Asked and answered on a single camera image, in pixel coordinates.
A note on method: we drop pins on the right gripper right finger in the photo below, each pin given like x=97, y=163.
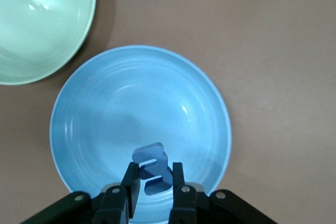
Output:
x=181, y=200

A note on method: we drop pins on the brown table cover sheet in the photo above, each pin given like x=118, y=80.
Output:
x=262, y=77

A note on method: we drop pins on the green plate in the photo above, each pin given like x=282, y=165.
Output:
x=39, y=37

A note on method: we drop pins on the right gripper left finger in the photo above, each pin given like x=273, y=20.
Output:
x=131, y=195

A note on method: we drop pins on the blue plate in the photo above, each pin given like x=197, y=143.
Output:
x=131, y=103

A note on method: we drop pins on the blue foam letter E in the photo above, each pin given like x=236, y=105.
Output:
x=155, y=153

